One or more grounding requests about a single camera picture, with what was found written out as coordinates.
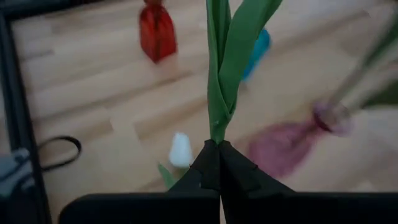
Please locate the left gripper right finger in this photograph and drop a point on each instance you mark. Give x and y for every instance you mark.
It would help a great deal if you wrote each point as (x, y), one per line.
(280, 208)

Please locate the purple glass vase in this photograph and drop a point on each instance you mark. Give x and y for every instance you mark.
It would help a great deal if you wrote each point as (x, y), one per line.
(280, 146)

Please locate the teal glass vase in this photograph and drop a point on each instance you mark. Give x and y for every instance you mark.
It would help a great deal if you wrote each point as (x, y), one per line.
(259, 49)

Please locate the white artificial tulip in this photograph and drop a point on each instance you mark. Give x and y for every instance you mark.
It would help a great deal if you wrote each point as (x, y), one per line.
(181, 149)
(373, 53)

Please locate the black table border frame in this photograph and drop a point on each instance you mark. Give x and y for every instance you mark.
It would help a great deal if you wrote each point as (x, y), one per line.
(18, 124)

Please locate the grey blue cloth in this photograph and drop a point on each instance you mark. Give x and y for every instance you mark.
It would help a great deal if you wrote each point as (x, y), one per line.
(12, 174)

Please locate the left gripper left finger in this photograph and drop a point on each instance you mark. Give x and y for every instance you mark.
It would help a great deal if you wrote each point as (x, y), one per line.
(174, 208)

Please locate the red glass vase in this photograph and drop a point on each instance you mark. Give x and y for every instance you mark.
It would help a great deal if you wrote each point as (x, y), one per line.
(157, 34)

